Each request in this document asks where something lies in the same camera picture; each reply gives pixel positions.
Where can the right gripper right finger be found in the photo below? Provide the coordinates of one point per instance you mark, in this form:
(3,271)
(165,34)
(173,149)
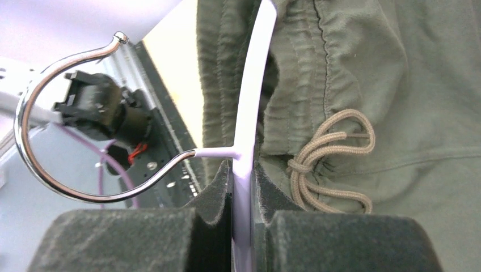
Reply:
(287,238)

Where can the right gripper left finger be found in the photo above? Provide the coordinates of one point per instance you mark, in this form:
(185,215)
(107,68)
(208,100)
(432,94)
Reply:
(195,237)

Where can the lavender wavy hanger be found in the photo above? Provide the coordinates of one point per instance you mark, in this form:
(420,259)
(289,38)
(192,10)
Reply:
(241,152)

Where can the olive green shorts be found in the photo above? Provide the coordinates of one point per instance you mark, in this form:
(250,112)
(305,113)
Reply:
(373,107)

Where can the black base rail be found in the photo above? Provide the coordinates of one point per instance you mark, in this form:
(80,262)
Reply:
(132,67)

